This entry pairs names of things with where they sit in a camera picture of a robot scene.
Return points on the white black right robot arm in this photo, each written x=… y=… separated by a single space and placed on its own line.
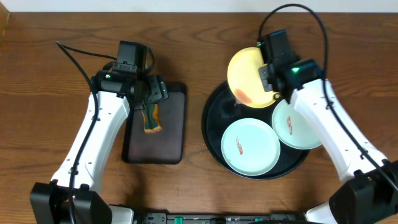
x=369 y=190

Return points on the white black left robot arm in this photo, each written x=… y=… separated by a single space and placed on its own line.
x=73 y=193

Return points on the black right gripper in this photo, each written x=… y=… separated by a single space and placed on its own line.
x=264 y=72

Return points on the dark rectangular sponge tray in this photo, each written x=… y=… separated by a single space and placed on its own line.
x=164 y=146

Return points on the orange green scrub sponge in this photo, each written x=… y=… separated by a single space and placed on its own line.
x=151 y=118

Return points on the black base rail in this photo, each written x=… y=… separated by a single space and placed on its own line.
x=163 y=218

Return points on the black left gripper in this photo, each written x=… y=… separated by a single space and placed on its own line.
x=156 y=90

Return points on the mint plate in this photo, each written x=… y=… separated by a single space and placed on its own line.
x=250 y=147
x=292 y=128

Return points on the round black serving tray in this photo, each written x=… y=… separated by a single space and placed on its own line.
x=221 y=110

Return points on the yellow plate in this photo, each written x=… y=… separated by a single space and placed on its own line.
x=245 y=81

